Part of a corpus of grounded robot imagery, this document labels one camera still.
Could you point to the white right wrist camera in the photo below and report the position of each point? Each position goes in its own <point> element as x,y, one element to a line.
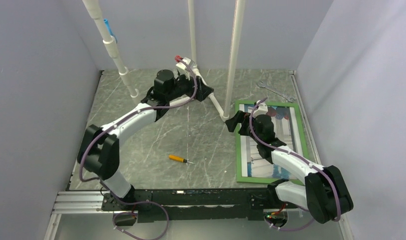
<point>260,109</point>

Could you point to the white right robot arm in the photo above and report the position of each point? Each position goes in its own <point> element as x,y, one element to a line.
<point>322,192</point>

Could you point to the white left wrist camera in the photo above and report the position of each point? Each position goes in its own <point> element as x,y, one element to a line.
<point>186,66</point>

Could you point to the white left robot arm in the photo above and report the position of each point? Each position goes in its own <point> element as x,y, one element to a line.
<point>99,152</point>

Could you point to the silver open-end wrench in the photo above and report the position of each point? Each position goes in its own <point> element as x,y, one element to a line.
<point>264,85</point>

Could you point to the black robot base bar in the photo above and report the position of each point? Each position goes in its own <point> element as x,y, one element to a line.
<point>197,204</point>

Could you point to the blue plastic faucet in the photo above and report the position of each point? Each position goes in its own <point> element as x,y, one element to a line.
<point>110,30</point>

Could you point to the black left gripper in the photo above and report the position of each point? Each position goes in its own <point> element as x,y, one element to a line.
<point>203,91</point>

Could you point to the orange handled screwdriver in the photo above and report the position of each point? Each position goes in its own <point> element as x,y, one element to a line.
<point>179,159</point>

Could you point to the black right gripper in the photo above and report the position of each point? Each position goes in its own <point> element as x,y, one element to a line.
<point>241,117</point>

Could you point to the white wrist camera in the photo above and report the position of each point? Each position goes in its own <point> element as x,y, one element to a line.
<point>186,66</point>
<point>260,109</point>

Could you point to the green wooden photo frame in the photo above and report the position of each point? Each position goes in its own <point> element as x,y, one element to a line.
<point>251,164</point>

